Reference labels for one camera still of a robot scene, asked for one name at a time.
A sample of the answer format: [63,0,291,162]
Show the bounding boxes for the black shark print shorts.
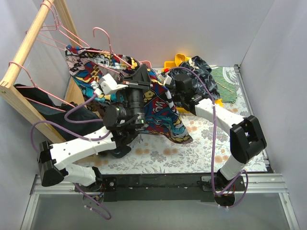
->
[168,56,220,100]

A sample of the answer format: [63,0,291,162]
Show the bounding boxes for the pink wire hanger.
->
[33,0,89,53]
[86,27,152,72]

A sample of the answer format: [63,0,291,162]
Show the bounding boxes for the green white striped cloth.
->
[211,67,237,104]

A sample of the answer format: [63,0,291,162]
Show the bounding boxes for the yellow plastic tray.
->
[161,61,224,113]

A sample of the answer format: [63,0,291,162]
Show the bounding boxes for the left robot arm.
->
[37,64,152,192]

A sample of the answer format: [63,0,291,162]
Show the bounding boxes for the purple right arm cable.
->
[167,66,249,208]

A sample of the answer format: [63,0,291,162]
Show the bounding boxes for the wooden clothes rack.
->
[0,0,96,144]

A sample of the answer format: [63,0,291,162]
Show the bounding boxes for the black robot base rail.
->
[80,173,245,204]

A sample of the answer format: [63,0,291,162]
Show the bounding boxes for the dark navy shorts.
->
[13,83,131,159]

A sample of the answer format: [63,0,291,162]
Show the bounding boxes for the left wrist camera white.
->
[94,73,128,96]

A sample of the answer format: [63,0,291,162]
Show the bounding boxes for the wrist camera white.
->
[94,73,128,96]
[161,68,172,89]

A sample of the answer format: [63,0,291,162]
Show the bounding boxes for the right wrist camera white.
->
[161,68,172,89]

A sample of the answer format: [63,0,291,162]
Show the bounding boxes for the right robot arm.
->
[164,73,267,191]

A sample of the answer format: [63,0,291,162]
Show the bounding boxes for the pink hanger holding navy shorts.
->
[9,61,75,112]

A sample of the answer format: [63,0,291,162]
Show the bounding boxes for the floral patterned table mat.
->
[94,67,267,174]

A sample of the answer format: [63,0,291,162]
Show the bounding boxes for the colourful comic print shorts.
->
[64,45,193,144]

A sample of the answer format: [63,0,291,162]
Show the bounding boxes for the pink wire hanger on rail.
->
[33,0,89,53]

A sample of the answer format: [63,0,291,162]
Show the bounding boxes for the yellow cloth behind tray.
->
[175,53,191,67]

